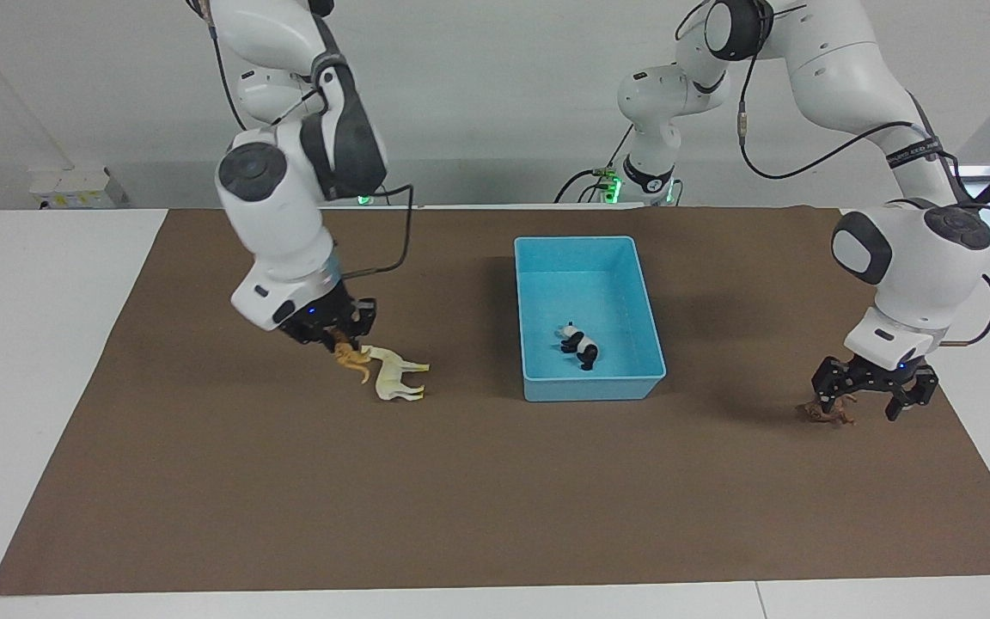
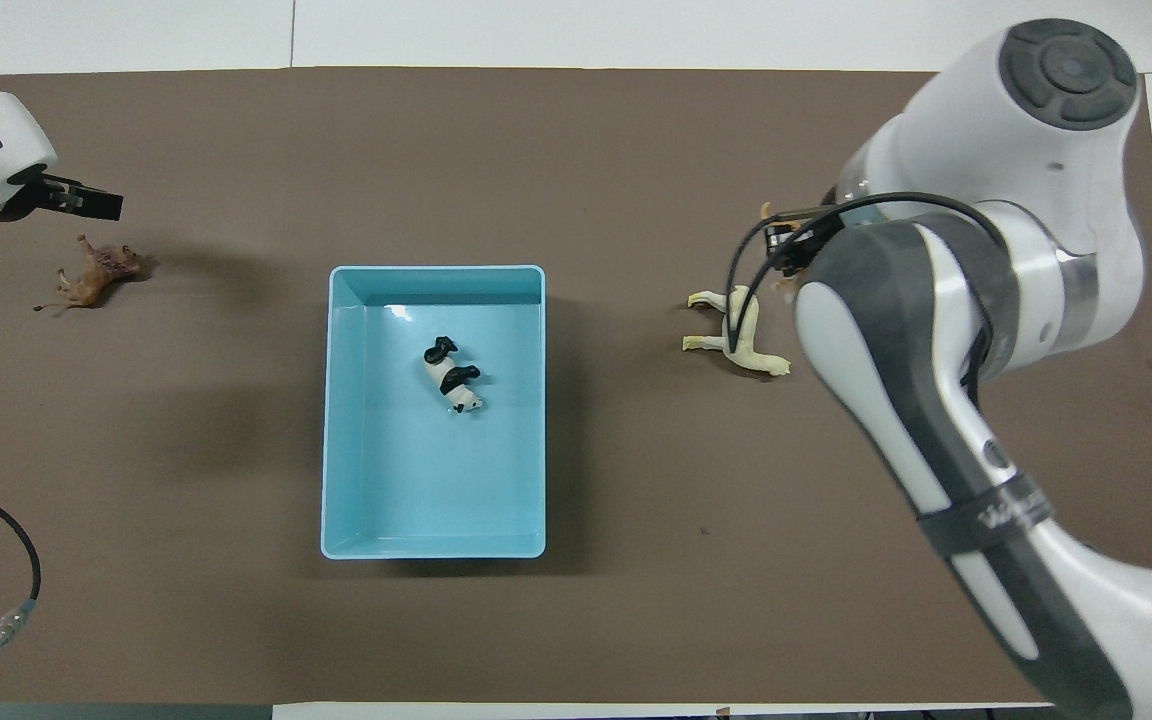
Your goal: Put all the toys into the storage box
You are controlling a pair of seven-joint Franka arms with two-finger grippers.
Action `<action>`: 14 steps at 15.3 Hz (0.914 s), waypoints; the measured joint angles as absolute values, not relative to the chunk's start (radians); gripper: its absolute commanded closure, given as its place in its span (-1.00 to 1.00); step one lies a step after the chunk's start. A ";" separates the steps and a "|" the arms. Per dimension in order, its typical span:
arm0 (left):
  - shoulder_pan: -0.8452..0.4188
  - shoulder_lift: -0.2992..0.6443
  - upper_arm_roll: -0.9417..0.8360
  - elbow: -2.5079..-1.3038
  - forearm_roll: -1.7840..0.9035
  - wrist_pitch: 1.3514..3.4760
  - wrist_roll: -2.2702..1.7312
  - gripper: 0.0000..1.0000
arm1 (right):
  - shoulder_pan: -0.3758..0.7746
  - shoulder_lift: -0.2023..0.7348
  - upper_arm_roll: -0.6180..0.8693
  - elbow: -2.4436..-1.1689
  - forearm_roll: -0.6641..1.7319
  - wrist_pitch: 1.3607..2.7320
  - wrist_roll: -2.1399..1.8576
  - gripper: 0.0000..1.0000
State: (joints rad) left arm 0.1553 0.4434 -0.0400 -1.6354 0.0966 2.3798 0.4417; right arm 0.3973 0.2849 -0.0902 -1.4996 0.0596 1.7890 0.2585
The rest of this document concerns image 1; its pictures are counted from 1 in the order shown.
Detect orange tiger toy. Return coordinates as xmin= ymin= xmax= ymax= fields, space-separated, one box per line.
xmin=333 ymin=341 xmax=374 ymax=385

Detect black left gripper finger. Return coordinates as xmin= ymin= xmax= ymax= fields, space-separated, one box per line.
xmin=811 ymin=357 xmax=853 ymax=420
xmin=886 ymin=368 xmax=940 ymax=422

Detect black white panda toy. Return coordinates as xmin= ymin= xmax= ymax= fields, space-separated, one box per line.
xmin=556 ymin=322 xmax=601 ymax=371

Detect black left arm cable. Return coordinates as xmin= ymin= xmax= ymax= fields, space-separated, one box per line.
xmin=675 ymin=0 xmax=990 ymax=349

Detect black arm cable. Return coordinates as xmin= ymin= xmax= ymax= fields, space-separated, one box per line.
xmin=675 ymin=0 xmax=990 ymax=349
xmin=201 ymin=0 xmax=417 ymax=281

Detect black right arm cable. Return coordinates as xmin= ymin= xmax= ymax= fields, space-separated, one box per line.
xmin=201 ymin=0 xmax=417 ymax=281

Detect white power strip box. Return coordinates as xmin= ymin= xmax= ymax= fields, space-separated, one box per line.
xmin=28 ymin=167 xmax=129 ymax=210

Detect light blue storage box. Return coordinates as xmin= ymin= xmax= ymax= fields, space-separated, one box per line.
xmin=513 ymin=236 xmax=668 ymax=403

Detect cream white horse toy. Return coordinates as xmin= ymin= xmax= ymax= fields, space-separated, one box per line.
xmin=361 ymin=345 xmax=431 ymax=403

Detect brown lion toy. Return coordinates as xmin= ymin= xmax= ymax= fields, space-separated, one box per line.
xmin=796 ymin=394 xmax=857 ymax=427

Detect brown table mat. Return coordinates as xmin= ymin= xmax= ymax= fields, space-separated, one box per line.
xmin=0 ymin=206 xmax=990 ymax=597

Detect black left base cables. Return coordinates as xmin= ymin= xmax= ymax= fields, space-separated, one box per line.
xmin=554 ymin=125 xmax=635 ymax=205

